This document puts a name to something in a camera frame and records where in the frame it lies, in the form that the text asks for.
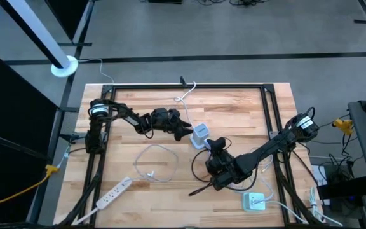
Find yellow cable connector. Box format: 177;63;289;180
331;118;355;136

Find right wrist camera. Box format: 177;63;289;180
208;137;227;155

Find white tower strip cord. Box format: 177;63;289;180
173;81;197;128

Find white flat strip cord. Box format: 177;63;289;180
71;205;102;226

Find white tower power strip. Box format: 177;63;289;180
189;122;210;150

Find white tower fan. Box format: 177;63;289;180
0;0;79;78

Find yellow extension cable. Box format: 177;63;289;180
0;164;60;207

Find black partition curtain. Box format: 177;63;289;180
44;0;90;41
0;43;60;225

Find black floor cables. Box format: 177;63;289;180
195;0;269;7

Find white paper sheet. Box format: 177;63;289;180
311;164;329;187

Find black aluminium table frame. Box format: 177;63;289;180
54;83;323;228

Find white fan cord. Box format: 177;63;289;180
76;58;115;84

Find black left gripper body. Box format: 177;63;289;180
150;107;186;134

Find white cube strip cord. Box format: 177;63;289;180
264;199;309;224

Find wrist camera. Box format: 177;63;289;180
208;137;227;155
173;128;187;142

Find mint green cube power strip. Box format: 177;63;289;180
242;191;266;213

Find white cable bundle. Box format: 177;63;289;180
309;185;344;227

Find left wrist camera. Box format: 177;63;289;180
173;128;187;142

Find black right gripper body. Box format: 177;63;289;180
204;149;238;192

